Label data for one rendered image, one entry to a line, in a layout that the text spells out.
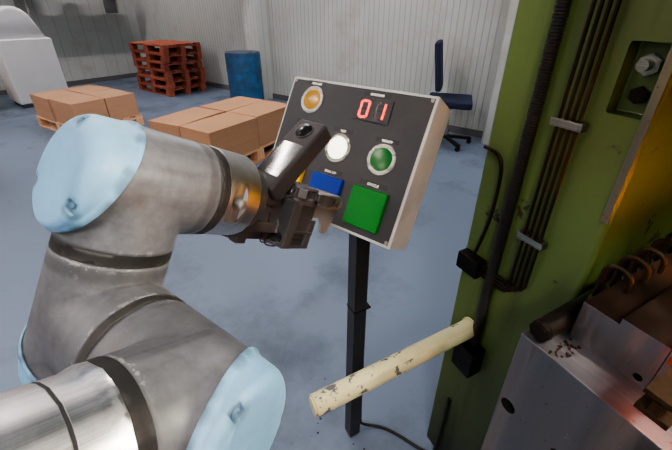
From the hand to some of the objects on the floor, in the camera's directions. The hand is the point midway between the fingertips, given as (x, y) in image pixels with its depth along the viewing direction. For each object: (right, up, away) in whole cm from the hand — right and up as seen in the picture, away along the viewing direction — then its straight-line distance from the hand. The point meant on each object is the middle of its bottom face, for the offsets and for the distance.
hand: (336, 198), depth 57 cm
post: (+6, -83, +71) cm, 110 cm away
